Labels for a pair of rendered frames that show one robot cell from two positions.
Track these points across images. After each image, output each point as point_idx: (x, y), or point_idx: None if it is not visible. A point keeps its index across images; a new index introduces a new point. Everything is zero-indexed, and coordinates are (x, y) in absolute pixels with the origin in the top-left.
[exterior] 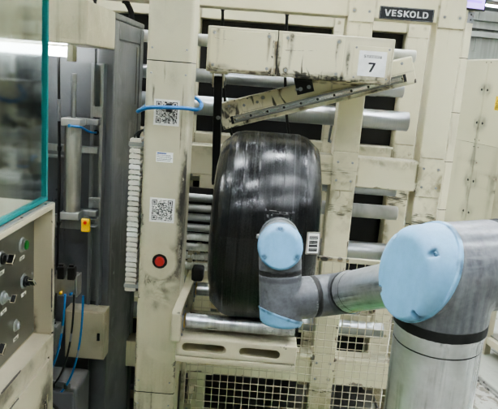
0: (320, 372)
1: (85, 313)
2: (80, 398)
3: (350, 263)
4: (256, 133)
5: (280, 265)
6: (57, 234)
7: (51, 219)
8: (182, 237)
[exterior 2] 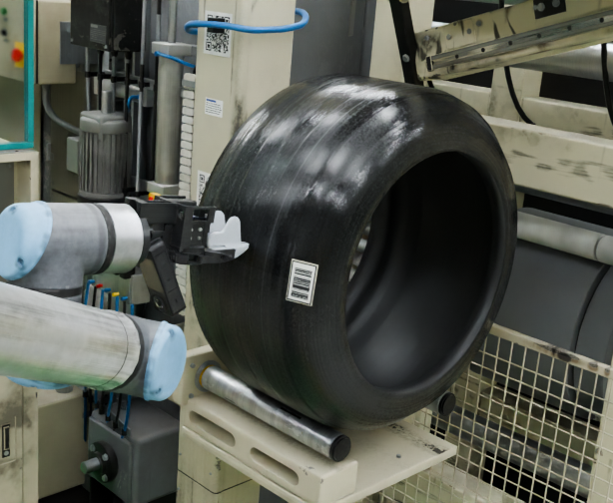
0: None
1: None
2: (150, 457)
3: None
4: (340, 78)
5: (2, 270)
6: None
7: (29, 175)
8: None
